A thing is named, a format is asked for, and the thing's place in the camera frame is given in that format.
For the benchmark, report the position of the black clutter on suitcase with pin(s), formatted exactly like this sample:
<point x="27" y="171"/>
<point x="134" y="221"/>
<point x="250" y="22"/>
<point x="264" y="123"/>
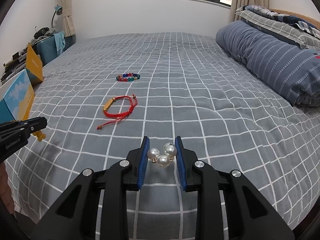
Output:
<point x="43" y="31"/>

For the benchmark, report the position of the grey checked bed blanket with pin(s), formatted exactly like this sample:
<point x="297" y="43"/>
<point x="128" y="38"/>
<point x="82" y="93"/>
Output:
<point x="175" y="62"/>

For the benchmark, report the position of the light blue cloth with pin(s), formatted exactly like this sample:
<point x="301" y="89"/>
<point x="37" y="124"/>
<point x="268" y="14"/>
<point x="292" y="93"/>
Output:
<point x="60" y="42"/>

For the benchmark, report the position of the person's left hand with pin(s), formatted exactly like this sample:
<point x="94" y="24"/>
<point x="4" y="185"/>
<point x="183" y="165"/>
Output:
<point x="5" y="190"/>

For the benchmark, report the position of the teal suitcase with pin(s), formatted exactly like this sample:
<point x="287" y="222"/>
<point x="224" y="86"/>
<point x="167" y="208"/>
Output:
<point x="48" y="48"/>

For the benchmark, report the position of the folded checked patterned quilt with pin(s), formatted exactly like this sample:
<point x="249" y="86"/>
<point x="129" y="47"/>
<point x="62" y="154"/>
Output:
<point x="272" y="21"/>

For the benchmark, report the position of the blue desk lamp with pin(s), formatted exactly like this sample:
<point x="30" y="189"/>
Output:
<point x="58" y="9"/>

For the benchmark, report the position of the blue striped rolled duvet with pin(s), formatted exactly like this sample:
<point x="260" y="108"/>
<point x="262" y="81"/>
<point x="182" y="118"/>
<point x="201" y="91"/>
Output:
<point x="262" y="52"/>

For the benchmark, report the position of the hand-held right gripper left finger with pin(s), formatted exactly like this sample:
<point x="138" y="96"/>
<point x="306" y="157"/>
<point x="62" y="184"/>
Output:
<point x="143" y="162"/>

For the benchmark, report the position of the wooden headboard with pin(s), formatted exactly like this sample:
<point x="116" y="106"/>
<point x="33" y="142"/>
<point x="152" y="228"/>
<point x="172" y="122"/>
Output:
<point x="300" y="13"/>

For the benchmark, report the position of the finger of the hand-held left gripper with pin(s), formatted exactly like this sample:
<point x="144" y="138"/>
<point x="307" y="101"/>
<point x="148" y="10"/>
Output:
<point x="35" y="121"/>
<point x="22" y="132"/>

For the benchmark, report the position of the blue and yellow cardboard box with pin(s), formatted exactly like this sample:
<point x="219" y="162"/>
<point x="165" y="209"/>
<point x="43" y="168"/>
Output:
<point x="20" y="97"/>

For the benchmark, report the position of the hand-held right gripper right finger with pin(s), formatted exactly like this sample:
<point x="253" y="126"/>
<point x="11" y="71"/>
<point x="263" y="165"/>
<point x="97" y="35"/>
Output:
<point x="180" y="162"/>

